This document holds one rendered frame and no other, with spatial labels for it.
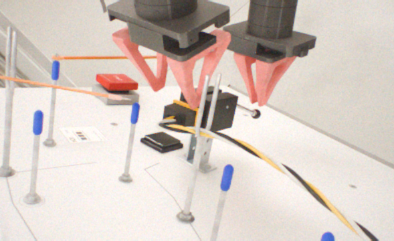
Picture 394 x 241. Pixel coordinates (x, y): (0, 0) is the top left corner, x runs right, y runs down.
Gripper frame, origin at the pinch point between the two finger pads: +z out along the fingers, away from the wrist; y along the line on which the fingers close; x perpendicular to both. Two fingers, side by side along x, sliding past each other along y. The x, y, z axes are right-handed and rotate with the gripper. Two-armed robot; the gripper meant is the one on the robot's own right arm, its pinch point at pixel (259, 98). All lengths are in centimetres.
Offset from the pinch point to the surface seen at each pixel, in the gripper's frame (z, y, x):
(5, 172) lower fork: 1.1, -7.8, -31.8
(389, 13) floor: 21, -39, 164
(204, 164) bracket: 4.6, 1.1, -12.2
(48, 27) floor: 87, -298, 154
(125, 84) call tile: 2.8, -20.0, -6.3
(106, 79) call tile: 2.2, -22.4, -7.9
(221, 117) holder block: -1.8, 2.2, -11.3
